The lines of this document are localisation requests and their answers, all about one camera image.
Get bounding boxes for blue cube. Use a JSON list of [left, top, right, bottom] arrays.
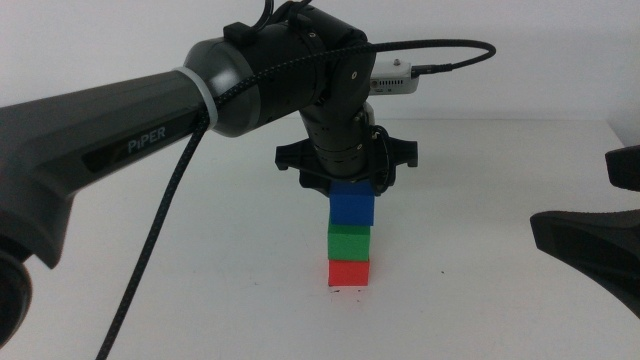
[[328, 179, 376, 227]]

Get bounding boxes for green cube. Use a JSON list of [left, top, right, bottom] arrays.
[[326, 223, 372, 263]]

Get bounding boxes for red cube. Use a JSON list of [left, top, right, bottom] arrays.
[[327, 258, 371, 288]]

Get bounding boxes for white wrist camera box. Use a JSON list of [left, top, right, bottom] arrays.
[[369, 60, 420, 95]]

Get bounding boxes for thin black cable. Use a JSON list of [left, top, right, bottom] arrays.
[[252, 0, 311, 32]]

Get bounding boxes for black braided cable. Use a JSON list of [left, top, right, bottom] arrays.
[[94, 38, 498, 360]]

